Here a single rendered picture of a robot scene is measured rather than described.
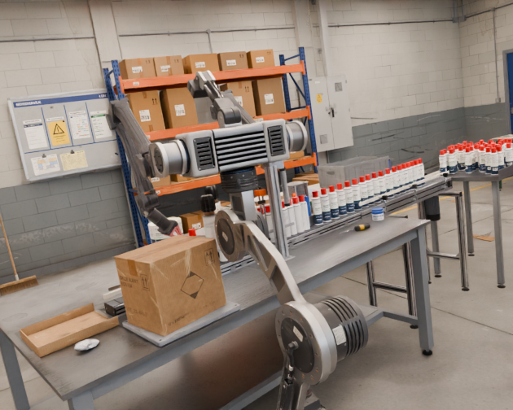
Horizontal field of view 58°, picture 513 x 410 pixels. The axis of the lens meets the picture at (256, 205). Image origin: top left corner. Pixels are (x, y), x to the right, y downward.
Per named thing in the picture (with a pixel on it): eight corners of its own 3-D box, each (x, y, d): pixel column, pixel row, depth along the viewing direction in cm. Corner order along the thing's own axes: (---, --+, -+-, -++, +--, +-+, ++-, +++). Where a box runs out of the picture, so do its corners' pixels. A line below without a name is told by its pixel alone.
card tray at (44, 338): (94, 311, 201) (92, 302, 200) (119, 324, 181) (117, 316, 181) (21, 338, 183) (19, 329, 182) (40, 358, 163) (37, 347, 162)
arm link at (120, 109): (103, 94, 190) (126, 89, 194) (105, 119, 200) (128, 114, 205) (146, 167, 169) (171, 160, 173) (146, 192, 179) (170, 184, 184)
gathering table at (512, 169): (468, 252, 443) (462, 157, 427) (541, 261, 396) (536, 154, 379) (429, 276, 398) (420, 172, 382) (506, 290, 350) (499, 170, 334)
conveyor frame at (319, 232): (348, 218, 299) (347, 211, 298) (361, 220, 291) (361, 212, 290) (106, 312, 197) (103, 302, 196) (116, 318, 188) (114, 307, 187)
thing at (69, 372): (276, 211, 366) (276, 209, 366) (431, 223, 266) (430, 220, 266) (-20, 307, 236) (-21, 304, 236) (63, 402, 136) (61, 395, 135)
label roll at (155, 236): (191, 239, 285) (187, 216, 283) (169, 249, 269) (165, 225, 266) (168, 239, 296) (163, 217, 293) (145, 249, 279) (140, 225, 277)
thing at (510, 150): (465, 163, 424) (463, 141, 421) (533, 160, 381) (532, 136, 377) (440, 172, 396) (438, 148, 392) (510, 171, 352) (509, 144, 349)
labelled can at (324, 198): (326, 220, 281) (322, 187, 278) (333, 220, 278) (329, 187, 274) (321, 222, 278) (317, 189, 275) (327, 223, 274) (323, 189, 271)
